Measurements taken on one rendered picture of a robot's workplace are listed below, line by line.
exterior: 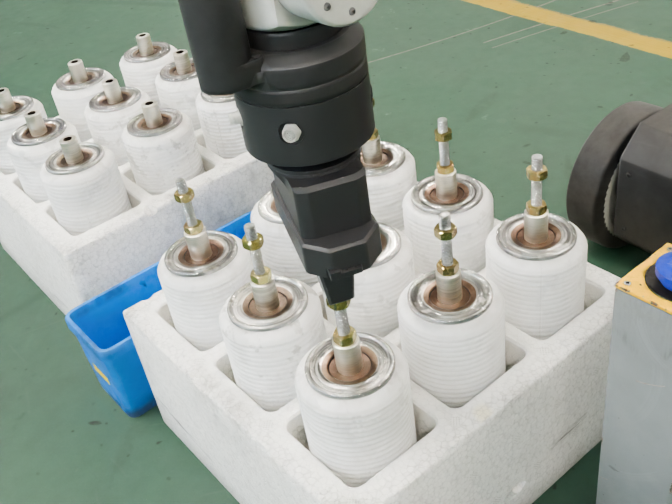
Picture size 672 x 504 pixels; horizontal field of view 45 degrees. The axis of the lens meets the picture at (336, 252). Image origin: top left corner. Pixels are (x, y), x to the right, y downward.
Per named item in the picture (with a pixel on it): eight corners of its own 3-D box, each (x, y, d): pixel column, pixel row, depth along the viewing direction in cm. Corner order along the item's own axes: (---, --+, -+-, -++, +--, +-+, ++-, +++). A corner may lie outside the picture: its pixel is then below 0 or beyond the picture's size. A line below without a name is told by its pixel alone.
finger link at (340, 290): (319, 302, 62) (307, 237, 58) (359, 290, 63) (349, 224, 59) (325, 315, 61) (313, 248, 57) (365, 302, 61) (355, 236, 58)
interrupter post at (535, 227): (536, 229, 80) (536, 200, 78) (554, 239, 78) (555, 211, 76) (517, 239, 79) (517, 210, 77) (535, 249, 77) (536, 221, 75)
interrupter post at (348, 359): (344, 383, 66) (338, 353, 64) (331, 365, 68) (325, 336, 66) (369, 371, 67) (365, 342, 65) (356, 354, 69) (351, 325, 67)
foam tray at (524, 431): (395, 271, 117) (383, 164, 107) (632, 412, 91) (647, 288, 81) (163, 421, 100) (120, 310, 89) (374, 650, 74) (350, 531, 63)
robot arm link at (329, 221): (417, 257, 55) (402, 96, 48) (280, 298, 53) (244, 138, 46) (358, 171, 65) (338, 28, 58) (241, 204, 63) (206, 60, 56)
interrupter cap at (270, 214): (262, 232, 85) (261, 227, 85) (255, 196, 91) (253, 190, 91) (332, 217, 86) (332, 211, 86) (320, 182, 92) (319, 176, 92)
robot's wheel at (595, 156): (649, 199, 123) (663, 77, 111) (679, 212, 120) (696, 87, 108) (561, 259, 115) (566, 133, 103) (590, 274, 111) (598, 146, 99)
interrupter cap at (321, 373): (329, 416, 64) (328, 410, 63) (290, 360, 69) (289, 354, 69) (412, 377, 66) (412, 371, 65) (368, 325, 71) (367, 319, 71)
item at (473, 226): (400, 336, 96) (385, 209, 85) (436, 288, 102) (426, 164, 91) (475, 360, 91) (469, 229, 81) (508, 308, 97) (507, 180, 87)
